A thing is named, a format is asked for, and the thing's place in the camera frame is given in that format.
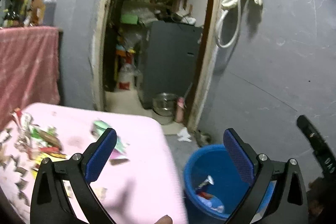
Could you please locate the pink green picture wrapper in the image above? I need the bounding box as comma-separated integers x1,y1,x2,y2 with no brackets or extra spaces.
91,120,127,159

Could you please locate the blue plastic trash bucket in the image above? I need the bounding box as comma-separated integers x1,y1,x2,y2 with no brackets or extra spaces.
183,144,270,223

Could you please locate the pink floral table cloth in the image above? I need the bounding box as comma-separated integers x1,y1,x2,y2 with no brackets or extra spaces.
1,103,188,223

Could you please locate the white paper scrap on floor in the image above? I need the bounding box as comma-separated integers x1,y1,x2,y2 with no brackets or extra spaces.
177,127,192,143

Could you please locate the pink bottle on floor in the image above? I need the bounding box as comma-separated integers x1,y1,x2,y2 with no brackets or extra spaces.
175,97,185,123

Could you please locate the white red bottle on floor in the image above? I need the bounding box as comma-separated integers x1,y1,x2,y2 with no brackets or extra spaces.
117,63,134,90

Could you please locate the metal pot on floor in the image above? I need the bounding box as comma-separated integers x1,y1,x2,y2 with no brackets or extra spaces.
153,93,178,117

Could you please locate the red pink hanging cloth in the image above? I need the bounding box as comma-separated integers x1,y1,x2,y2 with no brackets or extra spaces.
1,26,60,129

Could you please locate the dark grey cabinet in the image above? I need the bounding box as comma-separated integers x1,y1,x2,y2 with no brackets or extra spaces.
137,20,203,109

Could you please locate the large soy sauce jug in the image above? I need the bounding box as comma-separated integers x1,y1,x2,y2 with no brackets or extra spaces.
43,0,57,26

